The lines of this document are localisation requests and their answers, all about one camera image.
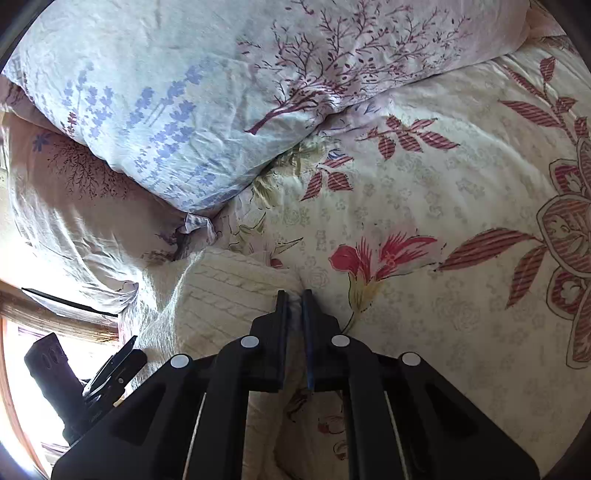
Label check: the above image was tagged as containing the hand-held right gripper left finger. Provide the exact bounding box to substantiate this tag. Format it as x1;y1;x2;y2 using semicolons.
51;290;290;480

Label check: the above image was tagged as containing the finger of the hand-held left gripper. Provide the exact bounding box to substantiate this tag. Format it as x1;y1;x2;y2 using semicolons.
98;335;139;371
89;349;148;400

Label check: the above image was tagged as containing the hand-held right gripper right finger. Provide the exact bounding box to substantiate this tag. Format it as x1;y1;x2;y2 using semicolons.
301;289;541;480

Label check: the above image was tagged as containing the pink floral pillow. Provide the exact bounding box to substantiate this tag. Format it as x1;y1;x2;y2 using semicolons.
0;76;219;315

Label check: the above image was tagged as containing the floral bed sheet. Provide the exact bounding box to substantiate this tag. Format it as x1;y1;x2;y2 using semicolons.
216;41;591;480

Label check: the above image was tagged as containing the white pillow with blue flowers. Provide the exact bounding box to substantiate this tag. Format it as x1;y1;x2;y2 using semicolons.
2;0;532;228

